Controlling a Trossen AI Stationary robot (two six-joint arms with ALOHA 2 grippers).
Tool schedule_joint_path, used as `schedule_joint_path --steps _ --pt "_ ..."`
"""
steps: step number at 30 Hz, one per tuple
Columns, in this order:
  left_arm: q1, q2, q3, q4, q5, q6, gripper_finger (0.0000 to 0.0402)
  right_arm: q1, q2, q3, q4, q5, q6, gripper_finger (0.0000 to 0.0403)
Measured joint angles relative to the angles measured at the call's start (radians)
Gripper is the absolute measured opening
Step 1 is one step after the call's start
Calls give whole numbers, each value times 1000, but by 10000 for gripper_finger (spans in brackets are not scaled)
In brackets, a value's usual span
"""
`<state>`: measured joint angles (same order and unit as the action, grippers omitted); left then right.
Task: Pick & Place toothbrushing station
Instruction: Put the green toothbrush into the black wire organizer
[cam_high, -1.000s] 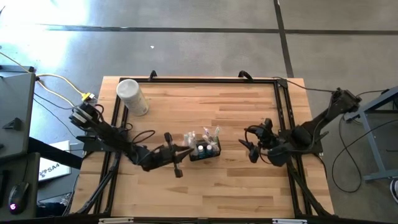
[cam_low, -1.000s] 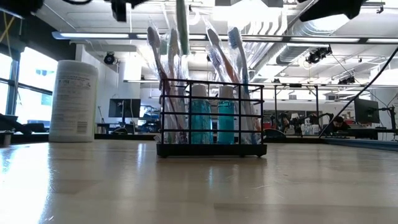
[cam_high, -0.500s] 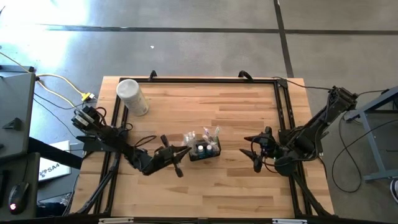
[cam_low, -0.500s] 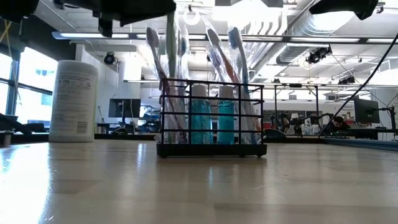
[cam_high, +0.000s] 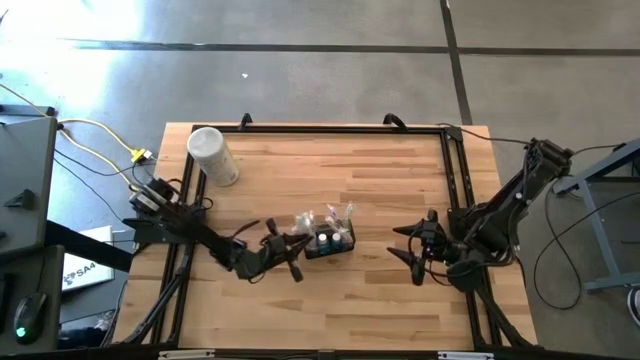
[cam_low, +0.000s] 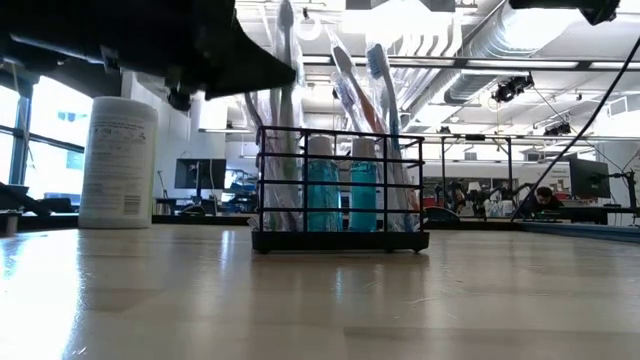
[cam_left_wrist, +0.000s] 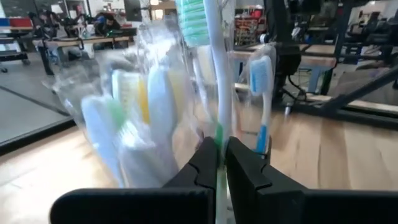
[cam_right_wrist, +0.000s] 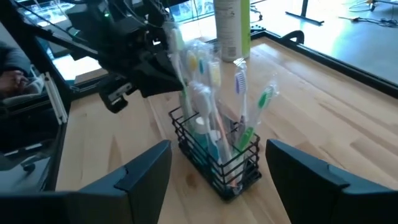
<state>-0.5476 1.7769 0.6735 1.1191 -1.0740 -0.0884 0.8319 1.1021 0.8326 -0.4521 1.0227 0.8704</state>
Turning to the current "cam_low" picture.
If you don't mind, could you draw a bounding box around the black computer monitor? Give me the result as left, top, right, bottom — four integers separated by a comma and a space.
568, 156, 612, 199
174, 158, 228, 190

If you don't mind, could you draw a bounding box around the black wire caddy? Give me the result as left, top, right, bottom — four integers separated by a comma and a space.
251, 125, 431, 255

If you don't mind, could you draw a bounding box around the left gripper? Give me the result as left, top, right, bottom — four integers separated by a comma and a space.
99, 0, 297, 100

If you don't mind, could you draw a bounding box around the white ring ceiling lamp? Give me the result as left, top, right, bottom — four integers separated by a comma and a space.
294, 14, 324, 42

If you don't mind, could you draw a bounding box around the silver ventilation duct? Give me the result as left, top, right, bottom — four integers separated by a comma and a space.
404, 0, 571, 129

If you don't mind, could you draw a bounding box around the white wipes canister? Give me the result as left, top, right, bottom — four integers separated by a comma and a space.
78, 96, 160, 230

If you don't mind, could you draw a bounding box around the orange green toothbrush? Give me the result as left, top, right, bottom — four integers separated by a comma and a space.
329, 29, 419, 232

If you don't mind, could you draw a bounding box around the blue white toothbrush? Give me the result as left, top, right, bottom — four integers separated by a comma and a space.
364, 42, 416, 232

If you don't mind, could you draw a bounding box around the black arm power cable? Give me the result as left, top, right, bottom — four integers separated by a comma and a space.
509, 34, 640, 222

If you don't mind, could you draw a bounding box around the person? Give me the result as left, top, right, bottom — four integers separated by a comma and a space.
533, 185, 564, 214

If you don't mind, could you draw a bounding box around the large window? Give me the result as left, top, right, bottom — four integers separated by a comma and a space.
0, 74, 96, 206

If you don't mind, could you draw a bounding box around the blue mouthwash bottle white cap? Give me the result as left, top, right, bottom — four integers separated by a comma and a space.
348, 137, 379, 234
304, 135, 345, 234

